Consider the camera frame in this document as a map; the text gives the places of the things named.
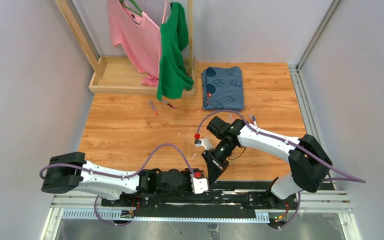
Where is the aluminium frame rail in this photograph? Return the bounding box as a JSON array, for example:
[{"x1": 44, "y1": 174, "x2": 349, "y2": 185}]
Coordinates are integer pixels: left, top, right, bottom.
[{"x1": 41, "y1": 181, "x2": 361, "y2": 240}]

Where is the pink t-shirt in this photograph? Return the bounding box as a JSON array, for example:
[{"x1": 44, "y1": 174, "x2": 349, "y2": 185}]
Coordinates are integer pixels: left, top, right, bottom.
[{"x1": 106, "y1": 0, "x2": 162, "y2": 87}]

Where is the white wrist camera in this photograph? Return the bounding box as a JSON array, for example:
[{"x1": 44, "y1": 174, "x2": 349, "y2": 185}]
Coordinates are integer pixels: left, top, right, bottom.
[
  {"x1": 190, "y1": 172, "x2": 209, "y2": 194},
  {"x1": 194, "y1": 133, "x2": 213, "y2": 150}
]

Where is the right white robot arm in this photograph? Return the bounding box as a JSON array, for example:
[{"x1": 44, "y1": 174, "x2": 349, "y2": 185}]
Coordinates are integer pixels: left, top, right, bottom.
[{"x1": 194, "y1": 116, "x2": 333, "y2": 202}]

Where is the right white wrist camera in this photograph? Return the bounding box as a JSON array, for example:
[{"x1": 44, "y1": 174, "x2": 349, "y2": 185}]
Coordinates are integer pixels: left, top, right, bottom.
[{"x1": 194, "y1": 133, "x2": 213, "y2": 150}]

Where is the clear pen cap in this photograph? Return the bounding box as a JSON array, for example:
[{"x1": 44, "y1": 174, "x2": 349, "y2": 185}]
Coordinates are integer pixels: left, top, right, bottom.
[{"x1": 227, "y1": 113, "x2": 236, "y2": 124}]

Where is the green t-shirt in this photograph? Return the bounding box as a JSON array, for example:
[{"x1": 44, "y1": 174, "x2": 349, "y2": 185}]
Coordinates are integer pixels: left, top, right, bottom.
[{"x1": 156, "y1": 2, "x2": 195, "y2": 101}]

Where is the purple pen upper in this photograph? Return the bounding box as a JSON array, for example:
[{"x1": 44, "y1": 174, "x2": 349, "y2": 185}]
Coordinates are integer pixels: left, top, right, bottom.
[{"x1": 149, "y1": 100, "x2": 159, "y2": 116}]

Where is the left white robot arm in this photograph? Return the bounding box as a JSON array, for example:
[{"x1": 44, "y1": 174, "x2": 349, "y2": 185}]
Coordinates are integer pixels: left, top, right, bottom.
[{"x1": 39, "y1": 151, "x2": 207, "y2": 201}]

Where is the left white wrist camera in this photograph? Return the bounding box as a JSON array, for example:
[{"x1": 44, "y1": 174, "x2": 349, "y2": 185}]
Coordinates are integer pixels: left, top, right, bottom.
[{"x1": 190, "y1": 172, "x2": 209, "y2": 194}]

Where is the wooden clothes rack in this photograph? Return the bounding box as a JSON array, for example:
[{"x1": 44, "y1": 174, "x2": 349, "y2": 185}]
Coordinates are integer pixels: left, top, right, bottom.
[{"x1": 55, "y1": 0, "x2": 197, "y2": 95}]

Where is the green clothes hanger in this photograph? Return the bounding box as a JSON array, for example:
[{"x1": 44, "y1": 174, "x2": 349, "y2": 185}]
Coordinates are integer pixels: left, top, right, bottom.
[{"x1": 119, "y1": 0, "x2": 143, "y2": 17}]

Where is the folded blue t-shirt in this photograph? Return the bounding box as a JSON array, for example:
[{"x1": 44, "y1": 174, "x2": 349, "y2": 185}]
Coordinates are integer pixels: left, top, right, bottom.
[{"x1": 201, "y1": 66, "x2": 245, "y2": 112}]

